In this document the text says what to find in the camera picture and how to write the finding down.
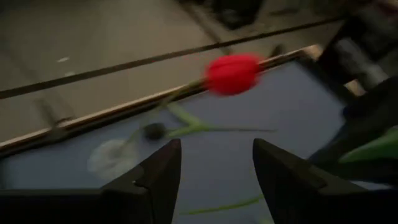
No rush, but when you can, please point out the black artificial tulip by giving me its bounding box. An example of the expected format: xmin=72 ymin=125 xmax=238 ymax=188
xmin=142 ymin=101 xmax=277 ymax=141

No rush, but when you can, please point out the clear glass vase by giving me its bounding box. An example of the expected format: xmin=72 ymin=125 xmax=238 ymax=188
xmin=86 ymin=138 xmax=141 ymax=183

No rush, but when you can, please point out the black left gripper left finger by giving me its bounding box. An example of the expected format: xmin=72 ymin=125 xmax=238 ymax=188
xmin=101 ymin=138 xmax=182 ymax=224

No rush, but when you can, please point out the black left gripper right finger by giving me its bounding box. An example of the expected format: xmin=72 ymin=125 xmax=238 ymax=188
xmin=252 ymin=138 xmax=368 ymax=224

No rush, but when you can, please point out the red artificial tulip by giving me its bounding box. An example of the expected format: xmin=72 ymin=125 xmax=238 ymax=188
xmin=124 ymin=52 xmax=264 ymax=150

